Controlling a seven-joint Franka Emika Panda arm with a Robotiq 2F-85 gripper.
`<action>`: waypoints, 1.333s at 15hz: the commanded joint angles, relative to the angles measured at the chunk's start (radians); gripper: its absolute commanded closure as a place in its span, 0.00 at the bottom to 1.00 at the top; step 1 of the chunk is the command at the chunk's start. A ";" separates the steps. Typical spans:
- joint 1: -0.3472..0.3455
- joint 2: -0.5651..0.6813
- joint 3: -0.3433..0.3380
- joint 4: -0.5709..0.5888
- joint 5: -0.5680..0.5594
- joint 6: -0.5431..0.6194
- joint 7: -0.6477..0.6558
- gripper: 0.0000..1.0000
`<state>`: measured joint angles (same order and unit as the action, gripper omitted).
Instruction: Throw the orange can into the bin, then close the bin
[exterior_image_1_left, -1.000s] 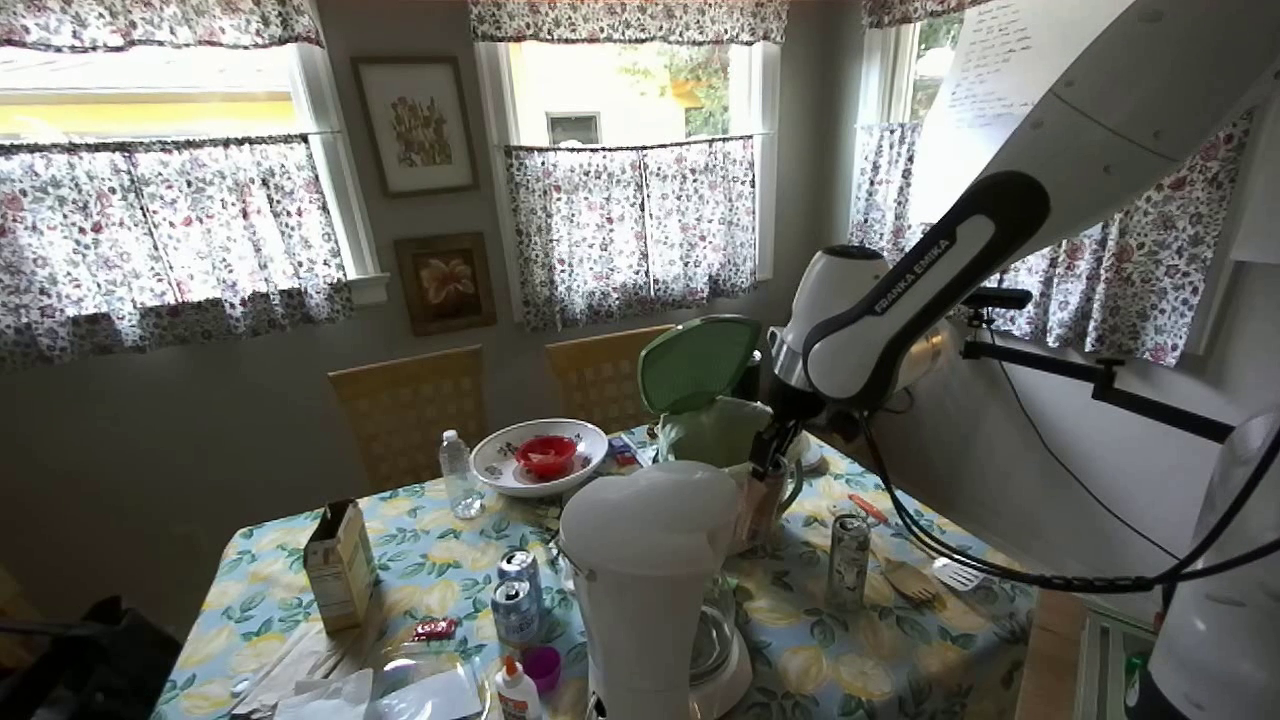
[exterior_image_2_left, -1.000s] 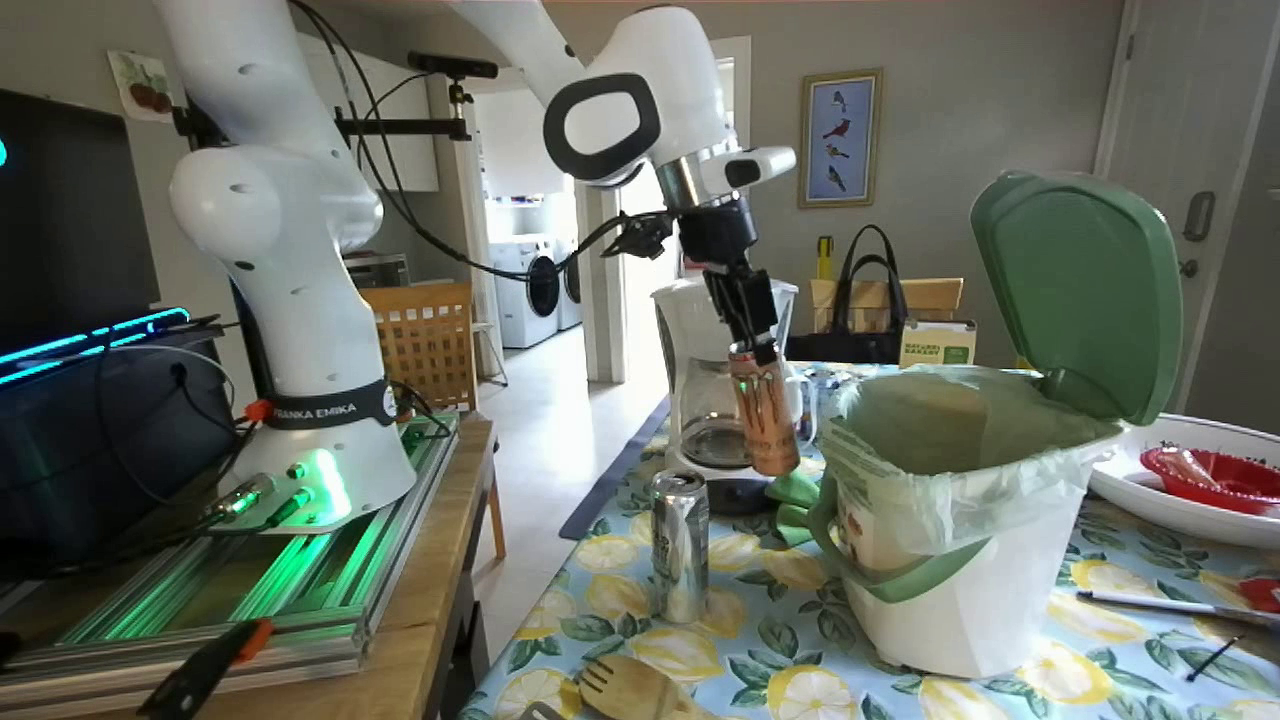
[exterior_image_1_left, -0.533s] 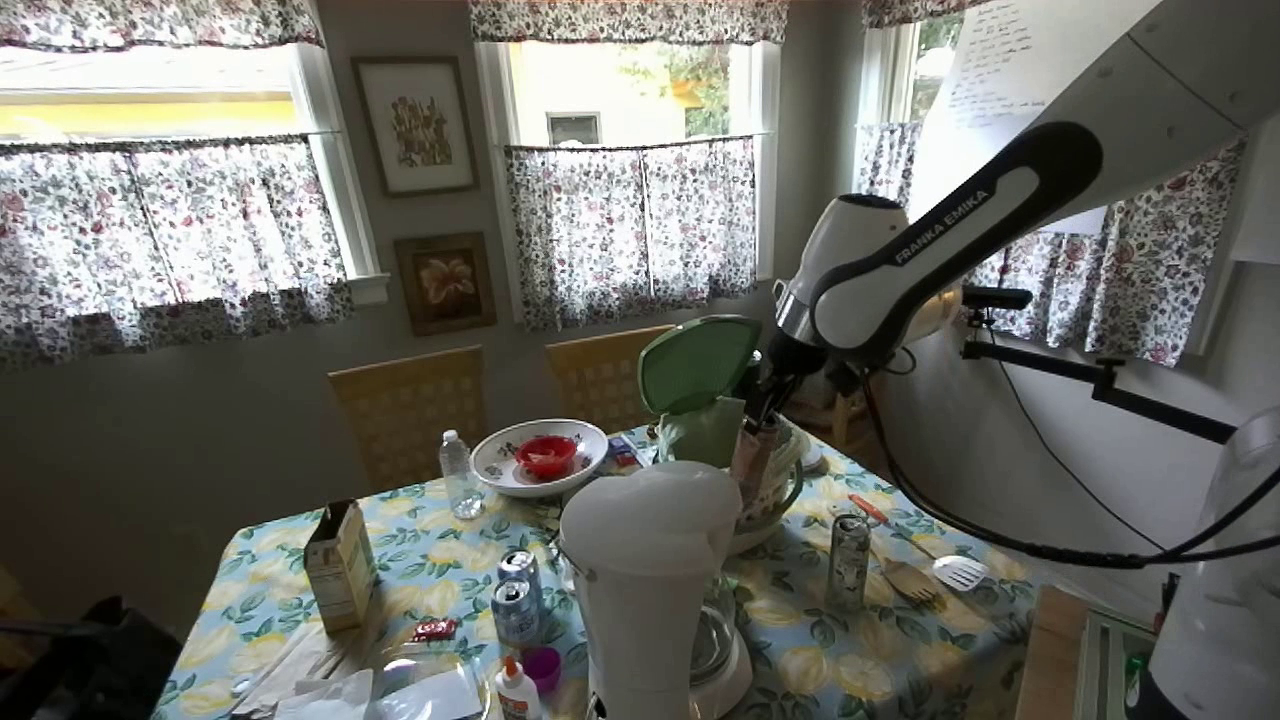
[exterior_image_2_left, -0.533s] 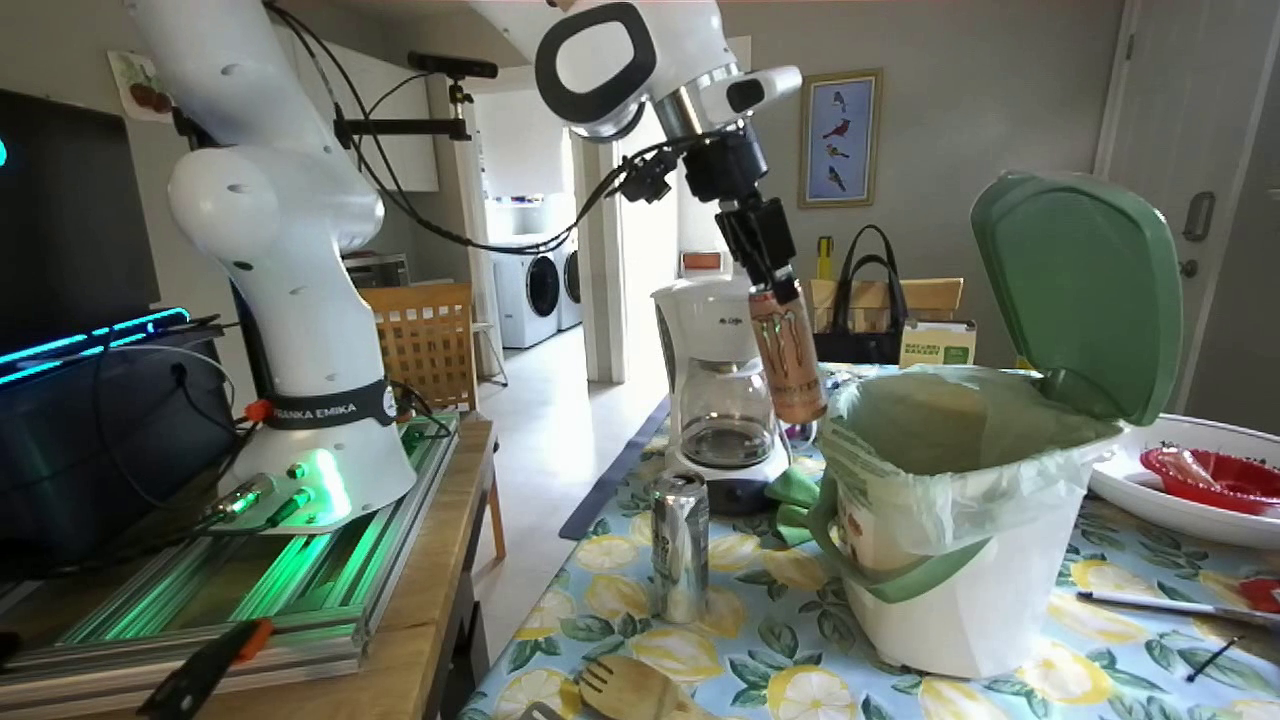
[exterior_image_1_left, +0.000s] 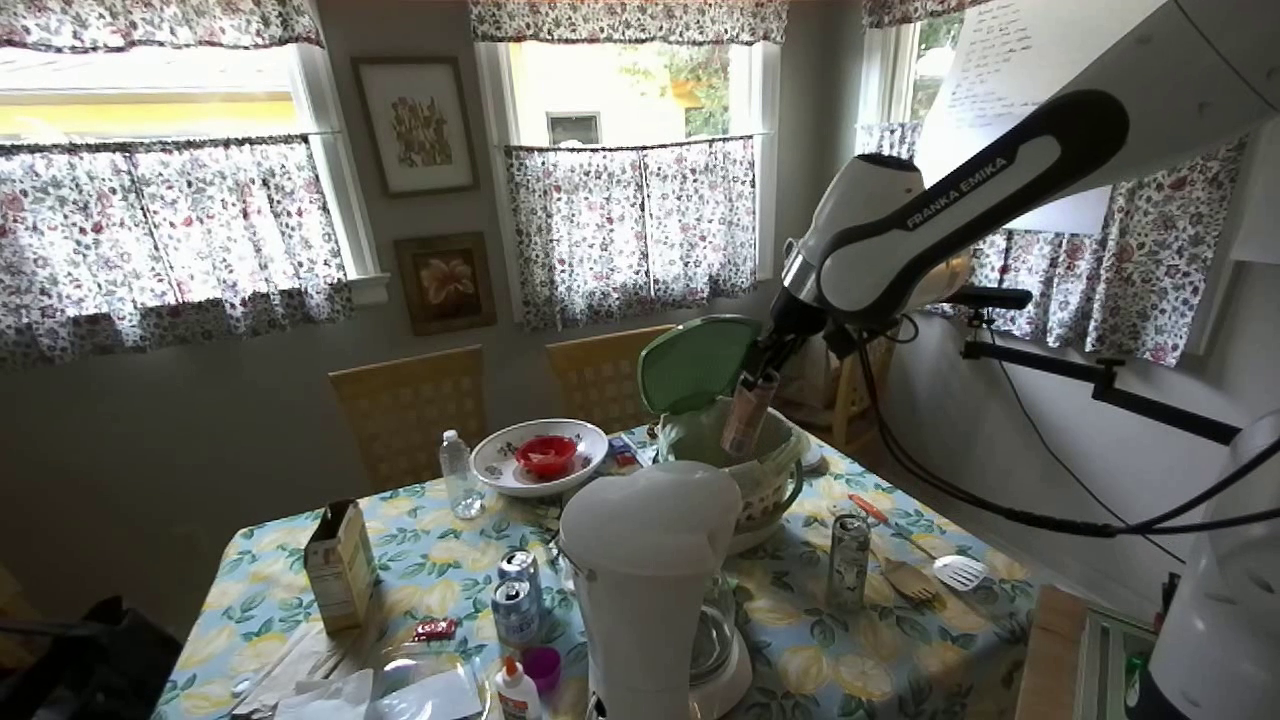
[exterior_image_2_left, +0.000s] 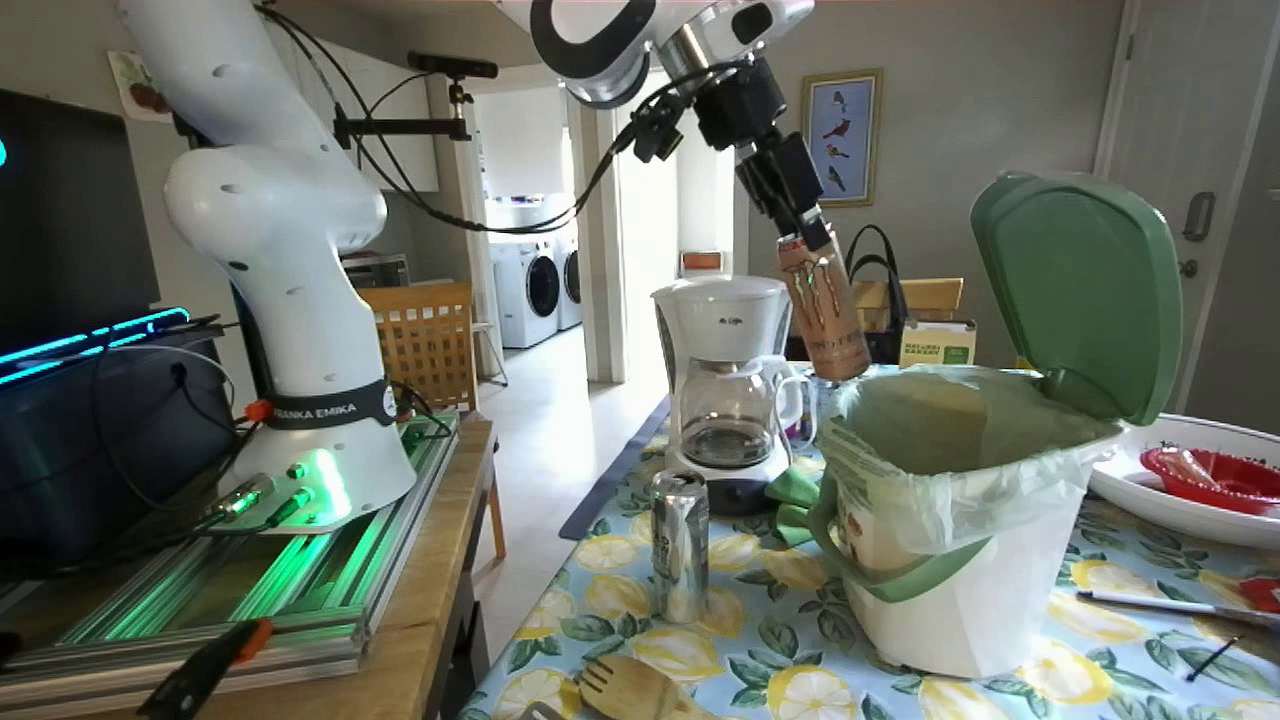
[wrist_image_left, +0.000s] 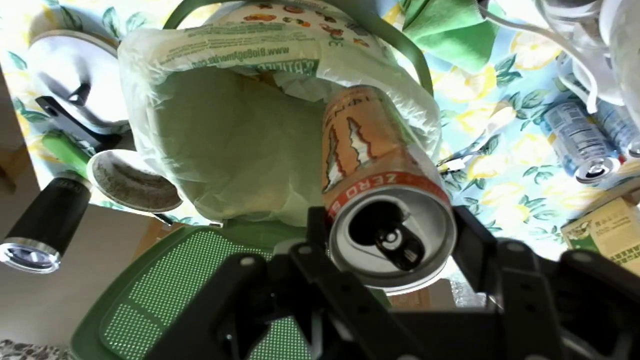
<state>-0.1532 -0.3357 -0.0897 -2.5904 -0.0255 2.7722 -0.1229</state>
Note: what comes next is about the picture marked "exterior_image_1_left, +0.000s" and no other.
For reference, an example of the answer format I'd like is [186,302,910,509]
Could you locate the lemon print tablecloth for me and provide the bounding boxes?
[147,420,1045,720]

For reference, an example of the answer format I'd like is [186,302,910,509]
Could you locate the white bin with green handle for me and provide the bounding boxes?
[656,398,811,562]

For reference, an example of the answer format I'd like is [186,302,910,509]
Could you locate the framed botanical print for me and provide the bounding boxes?
[349,51,485,204]

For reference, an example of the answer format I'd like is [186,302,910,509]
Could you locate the small white plastic object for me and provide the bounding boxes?
[928,552,994,601]

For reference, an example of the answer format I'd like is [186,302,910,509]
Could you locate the clear plastic water bottle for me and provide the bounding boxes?
[434,423,485,525]

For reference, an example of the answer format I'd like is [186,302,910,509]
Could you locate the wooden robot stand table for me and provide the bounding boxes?
[1014,579,1090,720]

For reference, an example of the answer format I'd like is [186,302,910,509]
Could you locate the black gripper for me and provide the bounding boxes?
[730,297,832,408]

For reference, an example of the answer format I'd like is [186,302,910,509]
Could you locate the floral window curtain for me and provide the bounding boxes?
[503,134,764,333]
[0,134,360,368]
[853,117,1253,372]

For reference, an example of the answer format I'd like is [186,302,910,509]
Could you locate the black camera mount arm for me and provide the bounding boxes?
[952,281,1243,447]

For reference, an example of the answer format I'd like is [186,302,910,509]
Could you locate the white round plate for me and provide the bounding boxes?
[469,414,615,505]

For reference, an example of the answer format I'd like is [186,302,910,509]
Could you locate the silver drink can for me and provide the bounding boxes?
[823,509,874,622]

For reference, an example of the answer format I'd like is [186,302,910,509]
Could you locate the wooden lattice chair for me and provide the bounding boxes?
[821,333,899,462]

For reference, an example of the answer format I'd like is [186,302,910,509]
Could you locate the clear plastic bag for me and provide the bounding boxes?
[261,648,488,720]

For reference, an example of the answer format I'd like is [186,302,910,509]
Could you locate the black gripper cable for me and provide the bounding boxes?
[854,348,1280,543]

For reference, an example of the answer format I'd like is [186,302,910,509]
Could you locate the yellow wooden chair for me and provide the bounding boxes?
[322,345,491,492]
[542,319,684,434]

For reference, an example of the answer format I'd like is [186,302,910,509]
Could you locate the small white squeeze bottle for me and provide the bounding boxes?
[491,653,542,720]

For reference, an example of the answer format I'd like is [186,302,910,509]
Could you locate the small purple cup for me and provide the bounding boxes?
[516,646,569,702]

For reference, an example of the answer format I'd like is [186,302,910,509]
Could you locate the small dark framed picture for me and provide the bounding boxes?
[391,227,498,339]

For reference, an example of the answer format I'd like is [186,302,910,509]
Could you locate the orange soda can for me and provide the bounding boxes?
[715,368,781,462]

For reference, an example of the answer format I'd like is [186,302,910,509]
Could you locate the floral window valance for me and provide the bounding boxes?
[0,0,328,51]
[465,0,795,48]

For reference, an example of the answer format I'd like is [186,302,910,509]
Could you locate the blue and white can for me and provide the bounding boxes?
[488,548,546,653]

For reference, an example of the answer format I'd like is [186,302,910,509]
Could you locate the wooden fork spatula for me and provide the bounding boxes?
[874,558,943,609]

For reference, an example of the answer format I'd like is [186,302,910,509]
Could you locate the white coffee maker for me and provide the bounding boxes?
[557,462,760,720]

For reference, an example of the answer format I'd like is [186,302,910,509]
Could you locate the black bag on floor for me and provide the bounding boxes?
[0,594,185,720]

